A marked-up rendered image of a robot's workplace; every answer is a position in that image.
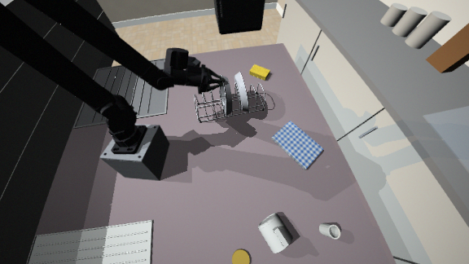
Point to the flat round gold disc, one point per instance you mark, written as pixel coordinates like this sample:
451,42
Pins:
240,256

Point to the blue checkered towel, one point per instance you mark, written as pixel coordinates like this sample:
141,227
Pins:
297,144

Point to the yellow sponge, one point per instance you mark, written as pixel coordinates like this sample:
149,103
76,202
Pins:
259,72

